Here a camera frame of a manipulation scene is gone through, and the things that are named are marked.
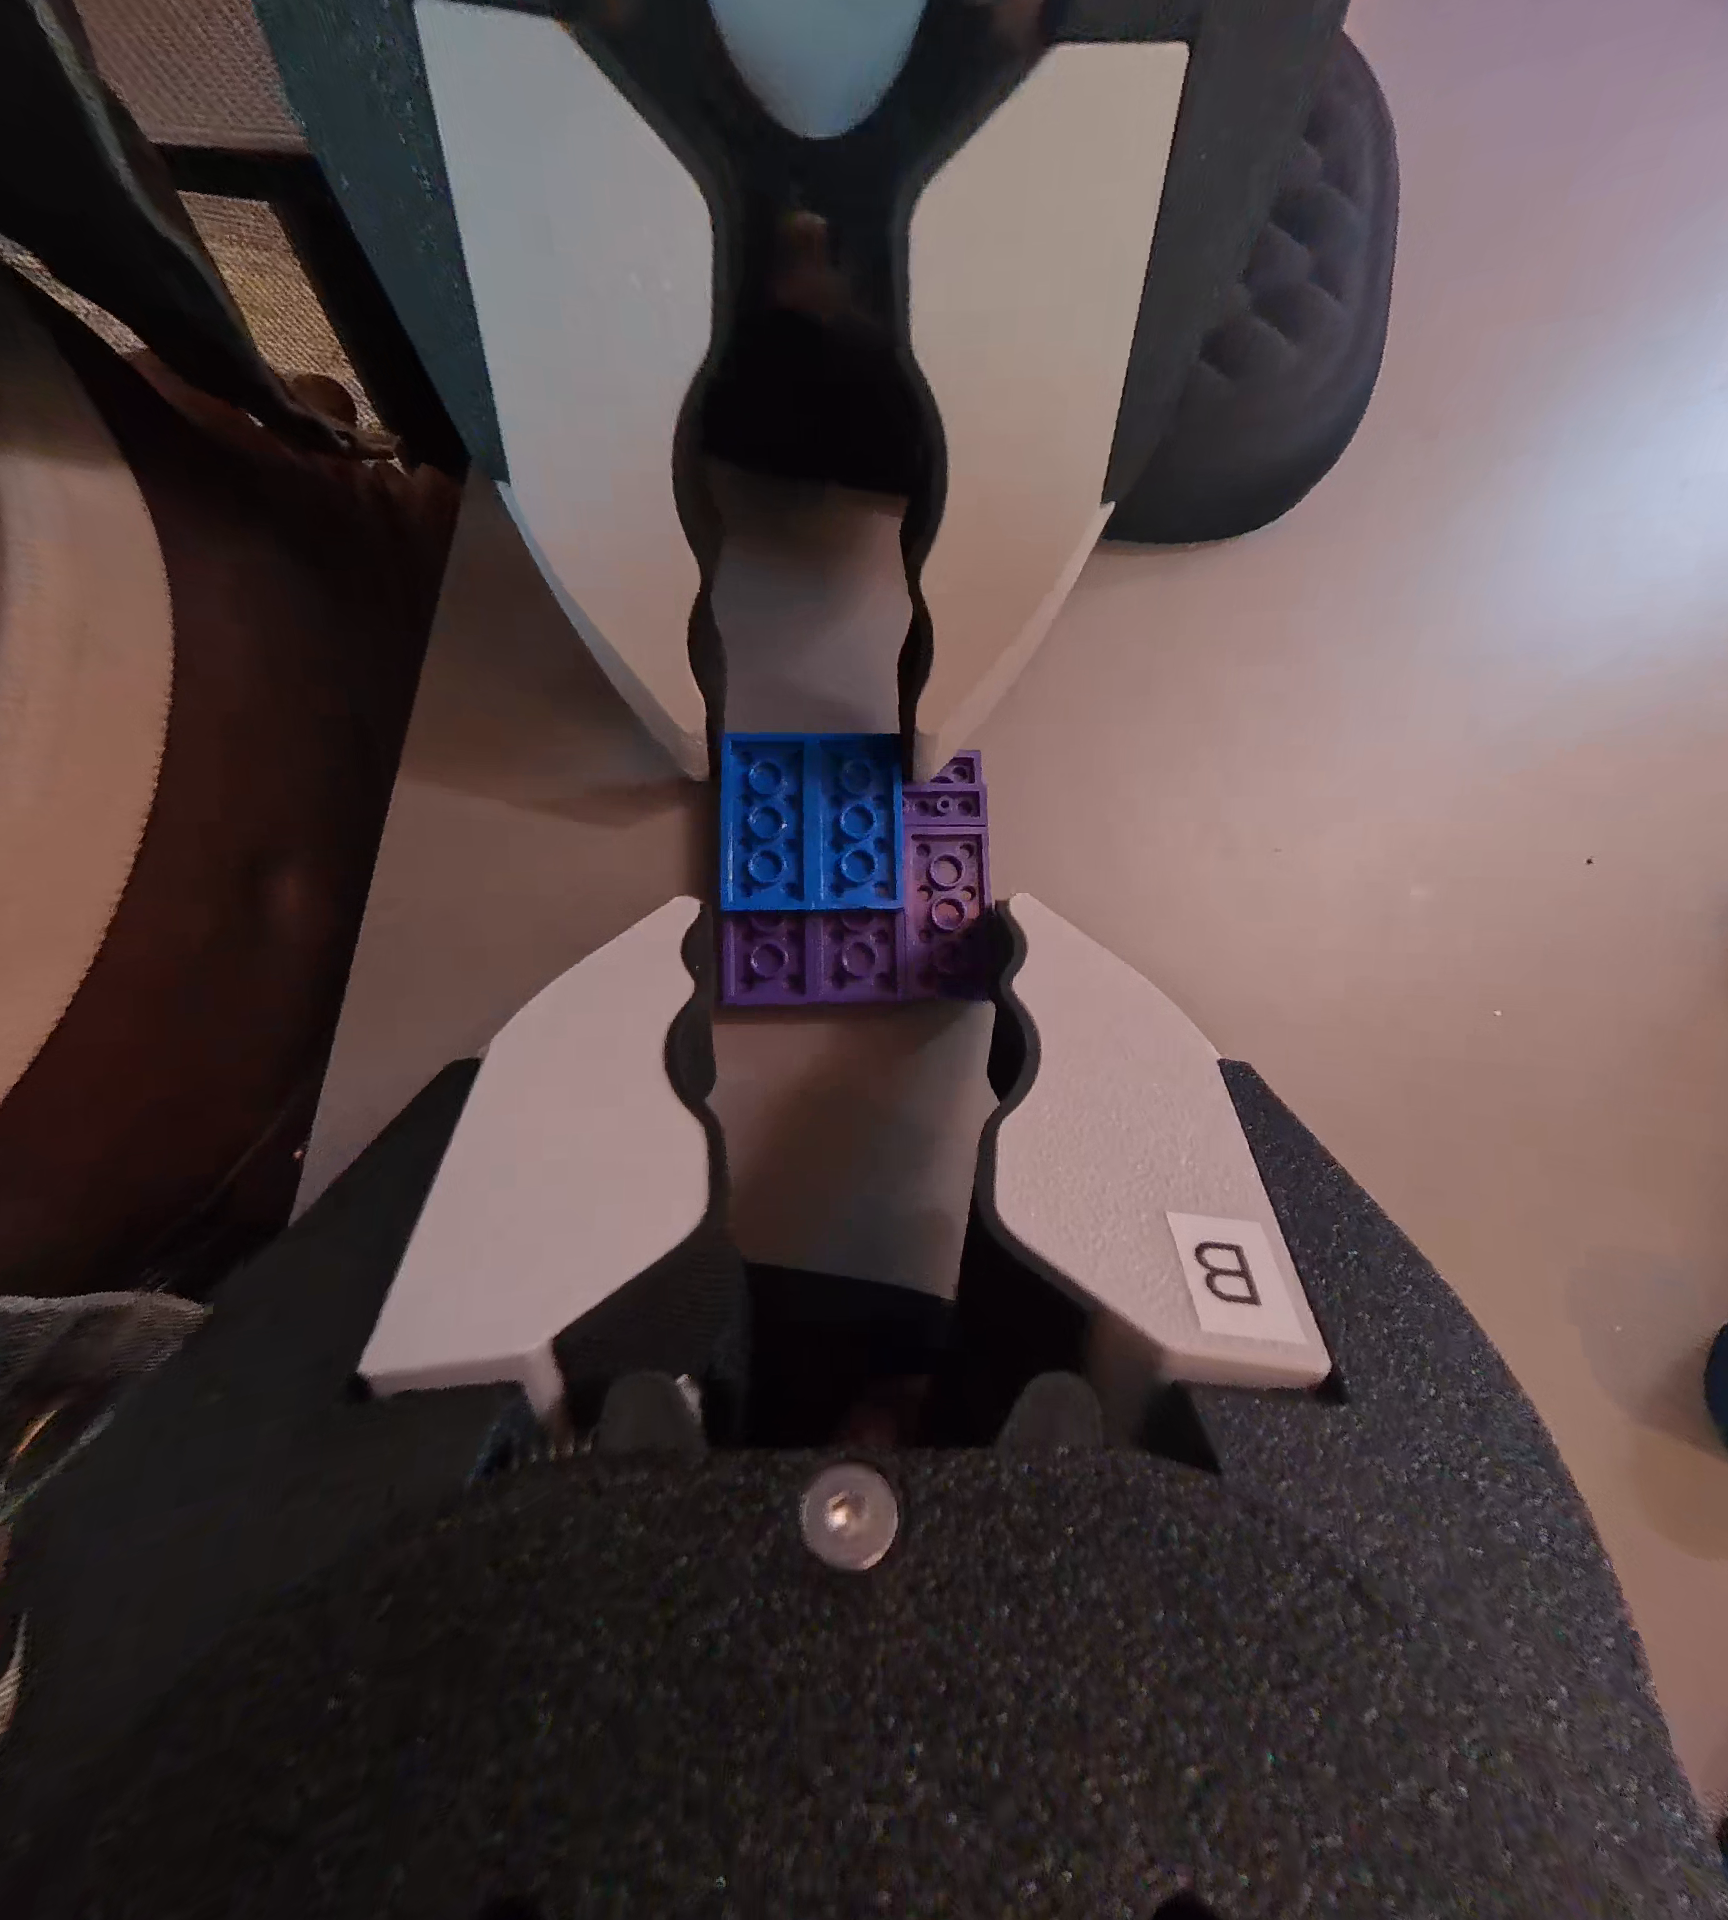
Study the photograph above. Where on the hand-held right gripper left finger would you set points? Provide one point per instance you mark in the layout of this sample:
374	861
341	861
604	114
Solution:
548	1155

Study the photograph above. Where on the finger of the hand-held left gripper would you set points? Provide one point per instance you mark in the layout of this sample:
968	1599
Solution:
579	300
1045	331

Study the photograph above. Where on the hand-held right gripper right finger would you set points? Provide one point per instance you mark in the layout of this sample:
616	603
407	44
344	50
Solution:
1119	1171

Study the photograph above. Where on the wide purple building plate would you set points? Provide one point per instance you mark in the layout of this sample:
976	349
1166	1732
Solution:
812	961

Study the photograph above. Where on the black quilted pad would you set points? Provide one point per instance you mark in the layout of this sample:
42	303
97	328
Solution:
1293	300

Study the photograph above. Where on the dark brown cloth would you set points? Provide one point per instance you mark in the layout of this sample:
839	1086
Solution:
279	840

